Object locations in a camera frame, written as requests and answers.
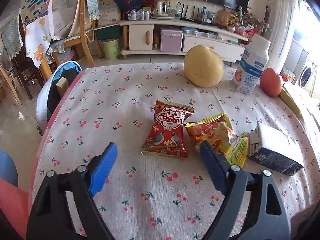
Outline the golden ornament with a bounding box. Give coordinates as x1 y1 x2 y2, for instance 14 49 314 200
215 9 238 28

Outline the dark green storage box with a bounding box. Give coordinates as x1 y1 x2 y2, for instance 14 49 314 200
96 25 123 40

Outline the white and dark carton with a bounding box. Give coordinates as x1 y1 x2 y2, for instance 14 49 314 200
249 121 305 177

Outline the light blue chair cover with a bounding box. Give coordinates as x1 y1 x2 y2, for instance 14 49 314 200
84 0 100 22

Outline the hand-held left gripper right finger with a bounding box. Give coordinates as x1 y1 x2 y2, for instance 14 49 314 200
199 141 292 240

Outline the yellow orange snack packet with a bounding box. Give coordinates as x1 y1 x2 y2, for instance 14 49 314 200
184 113 242 155

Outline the yellow pear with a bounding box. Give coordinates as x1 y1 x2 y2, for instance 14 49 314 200
184 44 225 88

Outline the white washing machine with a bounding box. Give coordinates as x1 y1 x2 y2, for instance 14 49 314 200
299 57 317 88

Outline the grey lace chair cover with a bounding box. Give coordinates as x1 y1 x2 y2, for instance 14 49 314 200
0 17 23 60

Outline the cherry print tablecloth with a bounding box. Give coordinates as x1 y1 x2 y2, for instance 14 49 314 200
31 62 320 240

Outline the white packaged sack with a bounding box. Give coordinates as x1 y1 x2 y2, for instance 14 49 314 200
97 0 122 27

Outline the white printed cloth cover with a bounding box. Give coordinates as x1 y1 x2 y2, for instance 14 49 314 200
47 0 87 40

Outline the green waste bin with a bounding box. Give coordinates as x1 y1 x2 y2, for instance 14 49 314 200
101 38 121 60

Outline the red patterned snack packet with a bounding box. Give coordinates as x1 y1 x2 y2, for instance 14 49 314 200
141 99 195 160

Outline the dried flower bunch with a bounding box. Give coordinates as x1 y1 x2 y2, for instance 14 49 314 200
236 6 272 34

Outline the glass electric kettle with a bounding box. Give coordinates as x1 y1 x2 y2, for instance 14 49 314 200
152 0 175 20

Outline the white curtain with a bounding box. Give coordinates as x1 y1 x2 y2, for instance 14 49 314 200
269 0 303 68

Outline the light wooden chair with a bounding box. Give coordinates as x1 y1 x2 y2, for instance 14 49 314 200
51 0 103 68

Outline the orange print tablecloth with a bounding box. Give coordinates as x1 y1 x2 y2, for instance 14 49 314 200
24 10 54 68

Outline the pack of small bottles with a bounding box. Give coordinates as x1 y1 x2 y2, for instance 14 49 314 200
128 9 152 20

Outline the red apple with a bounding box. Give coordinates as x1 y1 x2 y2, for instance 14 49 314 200
259 67 283 98

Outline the black router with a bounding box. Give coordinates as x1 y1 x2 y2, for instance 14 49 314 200
180 4 200 22

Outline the yellow box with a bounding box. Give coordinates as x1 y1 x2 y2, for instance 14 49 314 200
279 82 304 118

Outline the white plastic bottle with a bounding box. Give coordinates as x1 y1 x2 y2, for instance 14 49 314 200
232 34 271 95

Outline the green yellow snack packet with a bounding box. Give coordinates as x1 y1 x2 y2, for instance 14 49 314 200
225 135 250 169

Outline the dark wooden chair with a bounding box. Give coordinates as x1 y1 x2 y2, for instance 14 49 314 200
0 15 43 100

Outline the wooden block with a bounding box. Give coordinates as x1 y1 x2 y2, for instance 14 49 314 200
56 77 68 98

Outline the blue round object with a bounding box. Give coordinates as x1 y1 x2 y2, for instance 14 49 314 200
0 151 18 188

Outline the white television cabinet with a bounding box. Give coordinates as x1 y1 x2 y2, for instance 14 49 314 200
119 17 249 67

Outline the chair with blue jacket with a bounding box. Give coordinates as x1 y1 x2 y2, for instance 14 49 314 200
36 60 83 130

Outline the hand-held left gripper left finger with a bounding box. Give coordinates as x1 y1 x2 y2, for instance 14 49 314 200
26 142 118 240

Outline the pink storage box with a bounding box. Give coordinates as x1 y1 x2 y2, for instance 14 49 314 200
160 27 183 52

